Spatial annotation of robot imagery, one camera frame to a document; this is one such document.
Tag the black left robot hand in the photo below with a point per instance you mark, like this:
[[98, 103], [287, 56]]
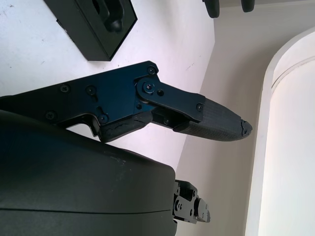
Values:
[[212, 8]]

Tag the white rounded column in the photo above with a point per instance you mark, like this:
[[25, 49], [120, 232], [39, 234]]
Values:
[[290, 123]]

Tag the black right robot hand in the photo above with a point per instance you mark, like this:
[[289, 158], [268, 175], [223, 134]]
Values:
[[73, 184]]

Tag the black camera box with foam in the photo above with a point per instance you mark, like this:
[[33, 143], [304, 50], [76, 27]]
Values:
[[81, 32]]

